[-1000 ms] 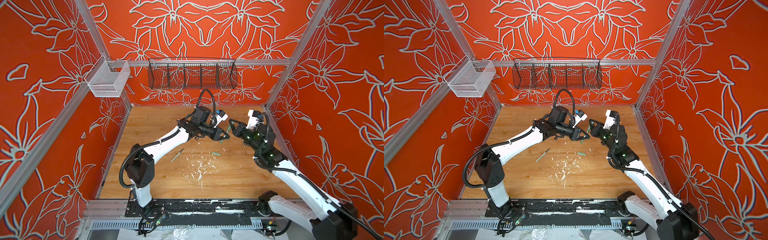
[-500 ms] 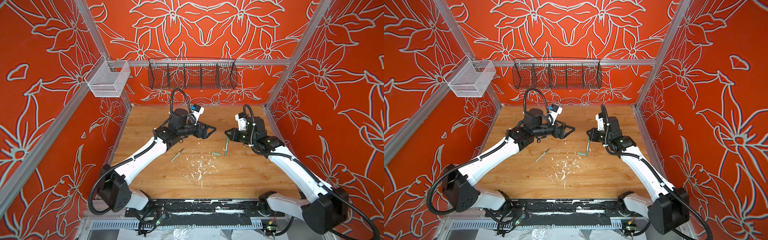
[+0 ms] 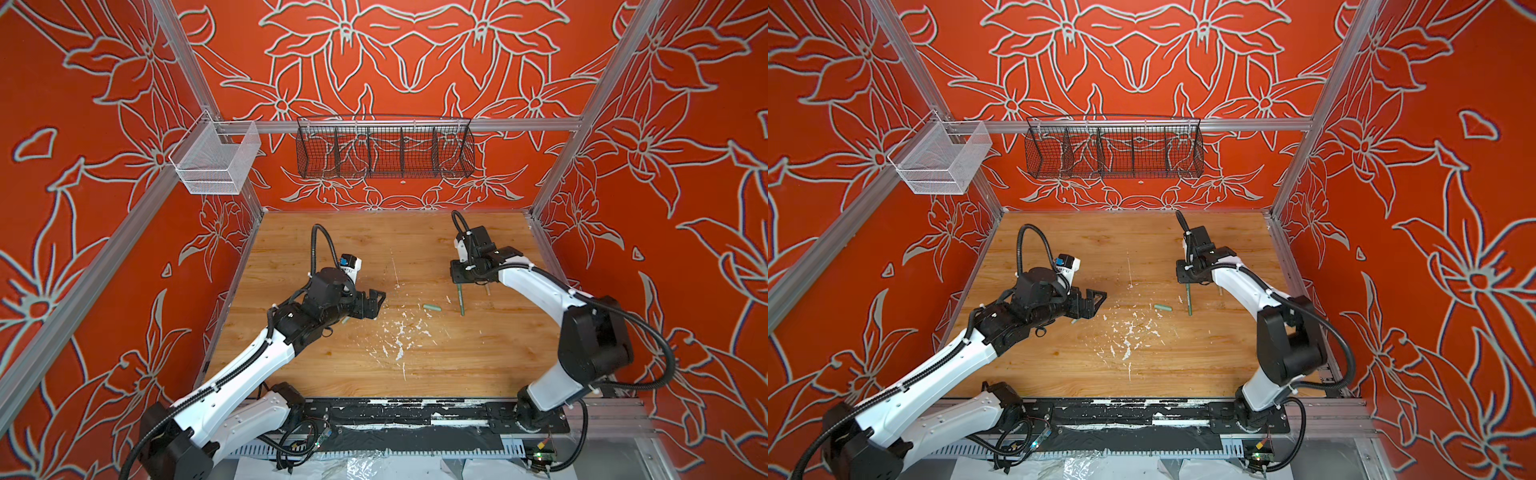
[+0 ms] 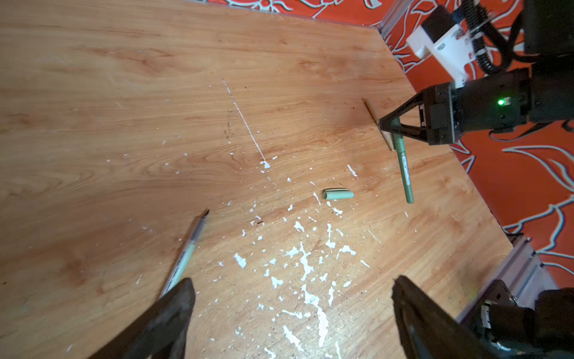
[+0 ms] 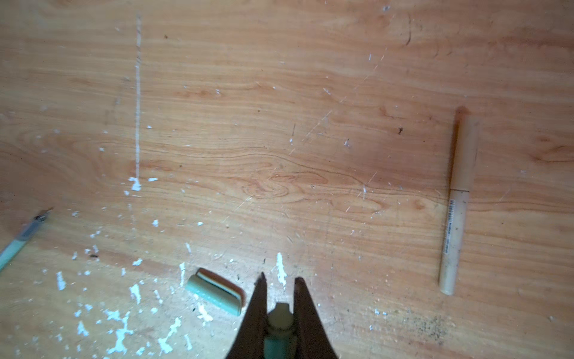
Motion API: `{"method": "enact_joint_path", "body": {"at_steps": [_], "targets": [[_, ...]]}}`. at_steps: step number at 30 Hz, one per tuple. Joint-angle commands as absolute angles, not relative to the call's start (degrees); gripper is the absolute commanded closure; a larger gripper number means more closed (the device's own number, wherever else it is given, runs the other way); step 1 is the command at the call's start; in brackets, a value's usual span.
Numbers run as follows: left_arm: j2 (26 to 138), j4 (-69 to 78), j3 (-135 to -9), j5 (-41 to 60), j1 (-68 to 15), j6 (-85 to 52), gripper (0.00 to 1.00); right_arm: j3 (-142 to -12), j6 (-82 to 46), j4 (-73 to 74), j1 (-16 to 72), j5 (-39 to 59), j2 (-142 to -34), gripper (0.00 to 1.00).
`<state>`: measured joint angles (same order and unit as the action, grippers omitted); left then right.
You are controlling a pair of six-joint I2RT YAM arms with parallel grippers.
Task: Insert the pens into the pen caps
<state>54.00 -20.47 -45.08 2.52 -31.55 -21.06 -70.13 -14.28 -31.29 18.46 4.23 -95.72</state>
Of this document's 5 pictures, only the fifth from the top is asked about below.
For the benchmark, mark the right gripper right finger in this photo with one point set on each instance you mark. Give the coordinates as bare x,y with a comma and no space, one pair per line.
312,340

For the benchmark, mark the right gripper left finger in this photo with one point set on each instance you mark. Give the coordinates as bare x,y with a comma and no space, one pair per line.
249,342

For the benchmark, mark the beige pen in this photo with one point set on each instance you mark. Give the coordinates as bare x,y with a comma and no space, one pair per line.
462,174

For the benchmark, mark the upper green pen cap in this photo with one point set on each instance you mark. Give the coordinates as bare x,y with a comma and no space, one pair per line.
217,290

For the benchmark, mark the olive green pen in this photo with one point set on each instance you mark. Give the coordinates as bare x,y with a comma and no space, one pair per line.
16,245

